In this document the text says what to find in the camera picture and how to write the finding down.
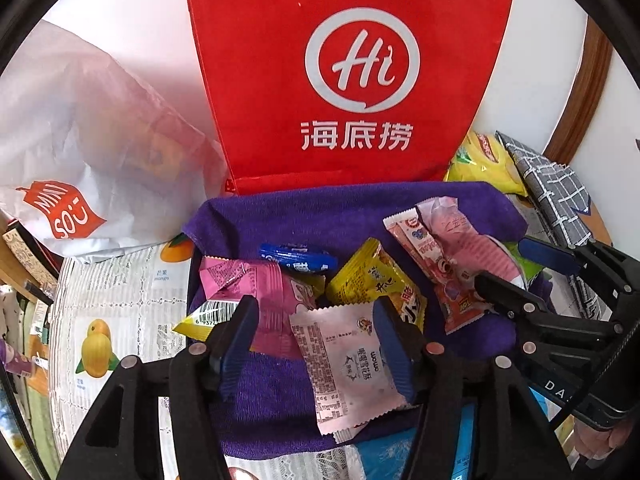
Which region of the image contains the green snack packet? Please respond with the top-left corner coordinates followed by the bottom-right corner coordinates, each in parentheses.
top-left (504, 242), bottom-right (544, 285)

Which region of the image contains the pale pink nougat packet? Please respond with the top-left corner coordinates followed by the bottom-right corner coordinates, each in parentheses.
top-left (290, 302), bottom-right (407, 436)

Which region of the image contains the pink strawberry bear stick packet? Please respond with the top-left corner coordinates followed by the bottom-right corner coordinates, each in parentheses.
top-left (383, 208), bottom-right (485, 335)

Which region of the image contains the pink clear-window snack packet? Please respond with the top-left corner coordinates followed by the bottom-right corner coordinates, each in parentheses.
top-left (416, 196), bottom-right (525, 288)

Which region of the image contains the person right hand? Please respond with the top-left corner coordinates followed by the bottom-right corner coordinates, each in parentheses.
top-left (574, 416), bottom-right (636, 460)

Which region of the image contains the yellow green barcode packet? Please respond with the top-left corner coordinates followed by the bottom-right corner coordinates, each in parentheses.
top-left (172, 299), bottom-right (239, 341)

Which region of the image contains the grey checked fabric pouch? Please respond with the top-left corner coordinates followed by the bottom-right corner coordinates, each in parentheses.
top-left (497, 133), bottom-right (611, 321)

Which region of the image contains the magenta snack packet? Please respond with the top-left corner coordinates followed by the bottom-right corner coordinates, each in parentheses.
top-left (198, 257), bottom-right (316, 360)

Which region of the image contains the yellow snack packet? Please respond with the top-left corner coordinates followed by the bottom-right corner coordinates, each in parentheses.
top-left (326, 237), bottom-right (426, 330)

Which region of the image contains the purple towel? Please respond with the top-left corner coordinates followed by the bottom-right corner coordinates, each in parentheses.
top-left (182, 182), bottom-right (527, 460)

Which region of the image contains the blue candy wrapper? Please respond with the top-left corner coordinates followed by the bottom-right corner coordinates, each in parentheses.
top-left (258, 243), bottom-right (338, 274)

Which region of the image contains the blue tissue pack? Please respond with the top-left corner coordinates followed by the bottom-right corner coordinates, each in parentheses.
top-left (354, 389), bottom-right (551, 480)

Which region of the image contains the yellow chips bag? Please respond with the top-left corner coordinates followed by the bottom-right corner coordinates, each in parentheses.
top-left (444, 129), bottom-right (527, 197)

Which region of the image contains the wooden shelf with books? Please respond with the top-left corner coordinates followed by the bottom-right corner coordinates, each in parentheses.
top-left (0, 209), bottom-right (64, 396)

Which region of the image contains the white Miniso plastic bag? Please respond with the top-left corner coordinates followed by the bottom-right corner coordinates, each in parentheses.
top-left (1, 22), bottom-right (227, 258)

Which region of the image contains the red Haidilao paper bag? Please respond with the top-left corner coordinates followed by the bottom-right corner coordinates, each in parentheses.
top-left (188, 0), bottom-right (513, 194)

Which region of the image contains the brown wooden frame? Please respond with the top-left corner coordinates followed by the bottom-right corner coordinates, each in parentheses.
top-left (544, 18), bottom-right (613, 164)

